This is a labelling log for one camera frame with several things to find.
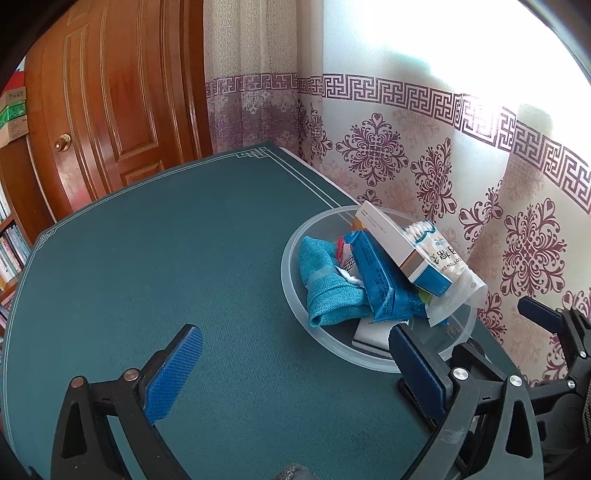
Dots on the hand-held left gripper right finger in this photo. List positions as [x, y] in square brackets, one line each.
[415, 369]

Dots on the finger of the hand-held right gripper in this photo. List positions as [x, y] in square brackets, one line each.
[538, 311]

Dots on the wooden bookshelf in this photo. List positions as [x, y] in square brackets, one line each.
[18, 184]

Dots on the yellow and orange building block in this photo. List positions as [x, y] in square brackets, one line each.
[358, 225]

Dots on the brass doorknob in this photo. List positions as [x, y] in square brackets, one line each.
[63, 142]

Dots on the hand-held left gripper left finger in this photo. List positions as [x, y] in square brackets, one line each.
[173, 374]

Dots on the stacked boxes on shelf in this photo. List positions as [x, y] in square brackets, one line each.
[14, 117]

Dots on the teal table mat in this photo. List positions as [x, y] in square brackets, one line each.
[184, 254]

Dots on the white and blue medicine box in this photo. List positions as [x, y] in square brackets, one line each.
[397, 244]

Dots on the white cotton swab bag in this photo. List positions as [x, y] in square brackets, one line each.
[450, 258]

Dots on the blue cracker packet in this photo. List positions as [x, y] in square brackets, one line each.
[383, 286]

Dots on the teal cloth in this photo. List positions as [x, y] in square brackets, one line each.
[332, 295]

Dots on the red and white glue bag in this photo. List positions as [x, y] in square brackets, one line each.
[345, 247]

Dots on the wooden door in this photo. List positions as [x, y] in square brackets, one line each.
[115, 92]

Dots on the patterned purple curtain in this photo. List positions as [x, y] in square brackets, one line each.
[392, 152]

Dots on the white charger cube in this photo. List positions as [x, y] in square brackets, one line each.
[371, 334]

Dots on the clear plastic bowl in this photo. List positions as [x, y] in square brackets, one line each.
[295, 267]

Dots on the rows of books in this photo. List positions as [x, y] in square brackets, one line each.
[9, 258]

